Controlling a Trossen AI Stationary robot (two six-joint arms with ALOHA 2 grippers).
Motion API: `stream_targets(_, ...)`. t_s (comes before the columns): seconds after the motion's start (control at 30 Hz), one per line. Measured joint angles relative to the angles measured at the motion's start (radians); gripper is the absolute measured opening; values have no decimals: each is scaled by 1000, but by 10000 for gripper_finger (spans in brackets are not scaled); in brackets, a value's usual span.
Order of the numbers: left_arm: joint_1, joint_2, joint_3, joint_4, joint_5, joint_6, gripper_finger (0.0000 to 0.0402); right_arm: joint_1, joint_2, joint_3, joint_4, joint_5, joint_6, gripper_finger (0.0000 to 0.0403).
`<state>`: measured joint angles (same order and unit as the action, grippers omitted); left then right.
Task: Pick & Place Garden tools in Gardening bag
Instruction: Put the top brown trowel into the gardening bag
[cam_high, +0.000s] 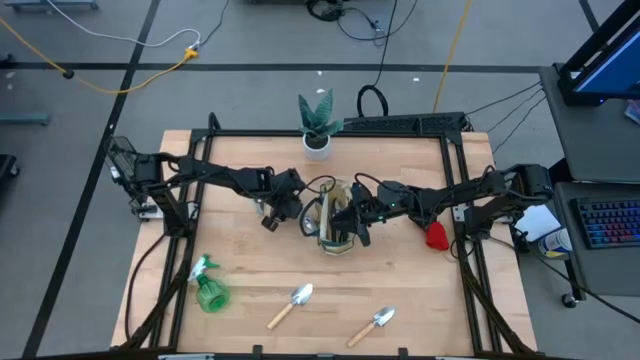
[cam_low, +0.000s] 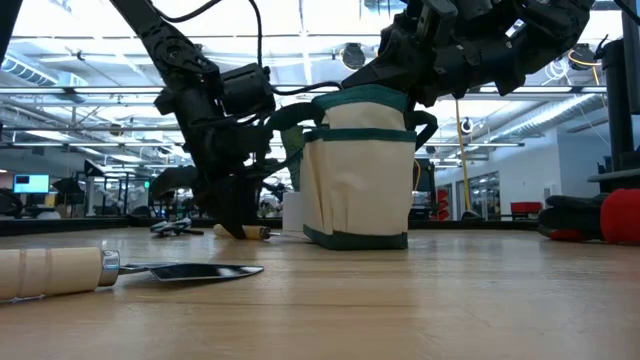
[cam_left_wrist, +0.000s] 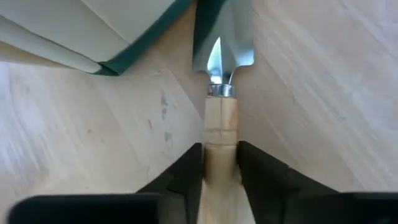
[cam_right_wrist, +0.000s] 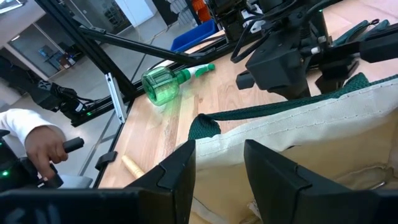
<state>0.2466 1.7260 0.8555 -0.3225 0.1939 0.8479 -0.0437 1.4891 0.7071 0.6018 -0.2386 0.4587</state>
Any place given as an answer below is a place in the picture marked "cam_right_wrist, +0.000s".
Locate black table edge clip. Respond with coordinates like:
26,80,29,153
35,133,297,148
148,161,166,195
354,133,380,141
95,151,119,171

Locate person's hand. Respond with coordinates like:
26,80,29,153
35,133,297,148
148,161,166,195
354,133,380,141
24,125,70,180

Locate orange storage crate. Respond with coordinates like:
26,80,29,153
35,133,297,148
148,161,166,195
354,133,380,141
191,0,208,22

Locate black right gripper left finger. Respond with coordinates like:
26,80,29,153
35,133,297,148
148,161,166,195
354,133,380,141
126,139,197,224

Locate white metal bracket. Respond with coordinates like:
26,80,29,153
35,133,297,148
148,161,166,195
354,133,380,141
104,72,127,124

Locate green plastic spray bottle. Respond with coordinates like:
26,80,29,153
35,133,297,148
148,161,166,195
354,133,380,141
141,63,216,107

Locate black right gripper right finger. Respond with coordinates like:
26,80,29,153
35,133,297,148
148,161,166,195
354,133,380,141
244,139,371,224

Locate wooden-handled metal trowel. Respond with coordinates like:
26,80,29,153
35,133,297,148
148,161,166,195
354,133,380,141
121,154,146,179

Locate black pruning shears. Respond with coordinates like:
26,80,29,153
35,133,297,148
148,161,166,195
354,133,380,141
333,17,392,47

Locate blue plastic bin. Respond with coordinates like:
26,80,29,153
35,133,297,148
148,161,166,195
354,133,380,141
170,19,219,53

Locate beige green canvas gardening bag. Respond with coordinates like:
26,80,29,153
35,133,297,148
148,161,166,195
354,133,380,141
188,72,398,224

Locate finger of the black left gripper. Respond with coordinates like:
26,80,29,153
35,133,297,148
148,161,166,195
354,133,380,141
360,24,398,63
315,60,369,94

